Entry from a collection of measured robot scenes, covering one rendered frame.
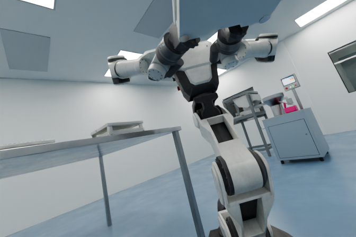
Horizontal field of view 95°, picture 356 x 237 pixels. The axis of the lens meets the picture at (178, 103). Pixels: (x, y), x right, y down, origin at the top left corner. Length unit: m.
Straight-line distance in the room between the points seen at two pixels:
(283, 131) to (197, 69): 2.43
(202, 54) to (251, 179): 0.63
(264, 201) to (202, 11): 0.65
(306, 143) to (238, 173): 2.51
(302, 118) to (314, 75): 2.87
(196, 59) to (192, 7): 0.56
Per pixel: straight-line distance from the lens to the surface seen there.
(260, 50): 0.81
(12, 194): 4.43
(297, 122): 3.07
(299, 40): 6.04
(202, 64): 0.91
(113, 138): 0.98
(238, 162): 0.65
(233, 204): 0.71
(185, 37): 0.45
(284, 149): 3.20
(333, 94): 5.73
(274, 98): 3.31
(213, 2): 0.40
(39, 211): 4.45
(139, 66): 0.67
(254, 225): 0.89
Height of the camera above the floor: 0.73
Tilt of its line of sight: 13 degrees up
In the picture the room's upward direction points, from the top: 15 degrees counter-clockwise
